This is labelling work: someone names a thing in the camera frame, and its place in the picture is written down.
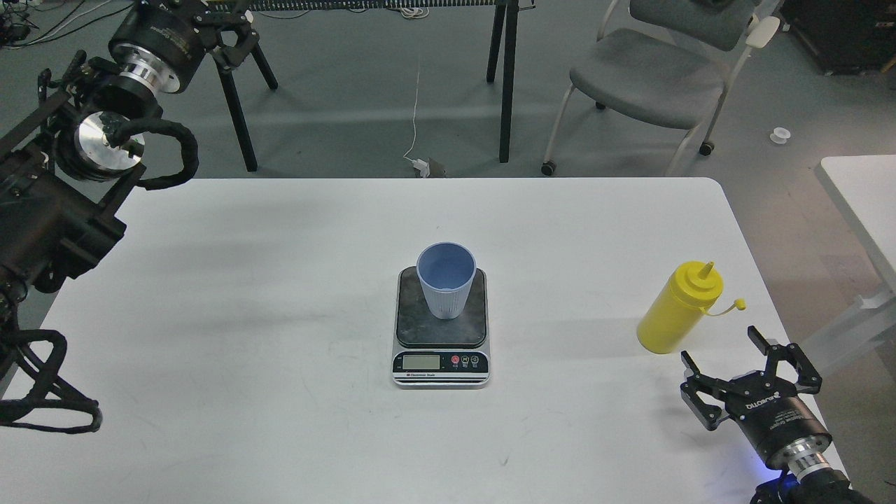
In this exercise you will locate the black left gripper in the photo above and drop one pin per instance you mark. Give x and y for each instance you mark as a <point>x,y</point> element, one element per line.
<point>162,47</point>

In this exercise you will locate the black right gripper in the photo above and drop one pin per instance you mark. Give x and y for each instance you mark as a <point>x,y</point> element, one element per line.
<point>777,416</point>

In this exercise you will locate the yellow squeeze bottle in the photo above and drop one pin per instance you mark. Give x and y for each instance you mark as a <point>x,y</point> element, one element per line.
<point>686,298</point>

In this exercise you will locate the light blue ribbed cup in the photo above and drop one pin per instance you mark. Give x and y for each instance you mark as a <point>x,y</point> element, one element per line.
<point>446,271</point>

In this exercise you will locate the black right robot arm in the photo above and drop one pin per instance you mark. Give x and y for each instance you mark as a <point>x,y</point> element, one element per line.
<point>704,396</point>

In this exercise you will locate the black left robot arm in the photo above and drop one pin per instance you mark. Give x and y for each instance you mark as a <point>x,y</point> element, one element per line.
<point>98,133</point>

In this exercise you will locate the black digital kitchen scale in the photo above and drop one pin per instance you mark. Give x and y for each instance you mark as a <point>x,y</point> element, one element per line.
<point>433,353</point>

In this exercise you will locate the black-legged background table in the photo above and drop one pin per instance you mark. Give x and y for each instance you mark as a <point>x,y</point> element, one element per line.
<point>363,93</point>

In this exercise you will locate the white power adapter plug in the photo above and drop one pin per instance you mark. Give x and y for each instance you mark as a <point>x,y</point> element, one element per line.
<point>428,168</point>

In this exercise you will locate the small white floor spool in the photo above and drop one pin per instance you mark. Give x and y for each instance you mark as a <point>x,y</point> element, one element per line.
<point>780,136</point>

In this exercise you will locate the grey office chair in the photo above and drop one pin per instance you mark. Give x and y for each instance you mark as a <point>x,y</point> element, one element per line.
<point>658,82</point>

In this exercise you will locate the black cabinet corner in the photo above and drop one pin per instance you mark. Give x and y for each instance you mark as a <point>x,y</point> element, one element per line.
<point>845,38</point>

